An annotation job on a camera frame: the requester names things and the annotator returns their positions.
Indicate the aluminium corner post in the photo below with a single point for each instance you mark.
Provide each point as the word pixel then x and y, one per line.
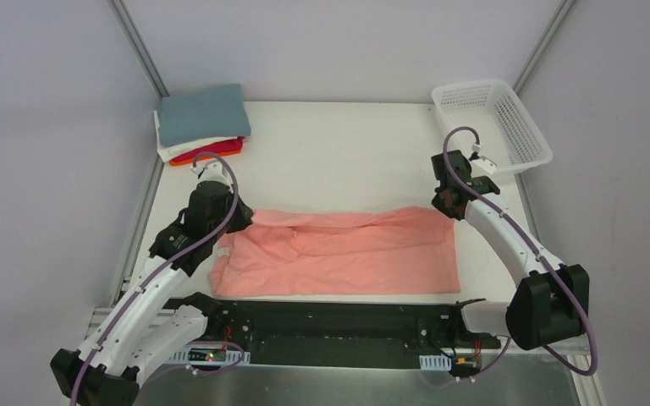
pixel 545 41
pixel 137 43

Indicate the left white slotted duct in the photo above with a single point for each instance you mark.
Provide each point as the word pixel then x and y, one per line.
pixel 208 356

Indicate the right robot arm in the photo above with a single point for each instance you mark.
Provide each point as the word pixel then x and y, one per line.
pixel 551 298

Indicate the right white slotted duct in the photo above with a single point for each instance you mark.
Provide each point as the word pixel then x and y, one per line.
pixel 435 362

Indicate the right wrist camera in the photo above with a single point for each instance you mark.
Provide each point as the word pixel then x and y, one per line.
pixel 481 164

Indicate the salmon pink t-shirt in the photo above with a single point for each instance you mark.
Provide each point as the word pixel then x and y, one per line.
pixel 409 250

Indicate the folded blue-grey t-shirt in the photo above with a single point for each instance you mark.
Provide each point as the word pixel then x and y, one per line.
pixel 216 112

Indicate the folded orange t-shirt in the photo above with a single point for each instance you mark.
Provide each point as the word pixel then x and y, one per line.
pixel 201 158

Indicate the aluminium corner post right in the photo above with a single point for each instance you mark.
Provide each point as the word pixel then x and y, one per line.
pixel 545 41

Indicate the white plastic basket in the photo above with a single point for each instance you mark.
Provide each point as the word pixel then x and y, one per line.
pixel 508 134

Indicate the aluminium corner post left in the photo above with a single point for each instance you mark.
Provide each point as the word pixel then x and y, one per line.
pixel 137 43

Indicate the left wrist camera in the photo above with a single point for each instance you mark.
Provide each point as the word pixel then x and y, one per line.
pixel 211 171

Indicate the folded white t-shirt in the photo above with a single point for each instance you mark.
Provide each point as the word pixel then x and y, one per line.
pixel 167 153

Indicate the white slotted duct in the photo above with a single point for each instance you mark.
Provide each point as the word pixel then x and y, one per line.
pixel 208 356
pixel 435 362

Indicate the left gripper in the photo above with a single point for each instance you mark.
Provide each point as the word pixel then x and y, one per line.
pixel 239 216

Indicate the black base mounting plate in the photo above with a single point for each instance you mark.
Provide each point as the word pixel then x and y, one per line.
pixel 352 335

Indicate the folded magenta t-shirt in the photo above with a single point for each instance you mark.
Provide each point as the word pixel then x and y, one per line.
pixel 222 148

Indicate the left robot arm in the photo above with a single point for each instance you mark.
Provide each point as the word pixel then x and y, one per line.
pixel 111 365

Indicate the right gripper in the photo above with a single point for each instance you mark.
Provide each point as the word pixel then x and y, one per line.
pixel 447 199

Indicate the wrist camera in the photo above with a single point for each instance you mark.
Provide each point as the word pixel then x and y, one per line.
pixel 481 164
pixel 211 171

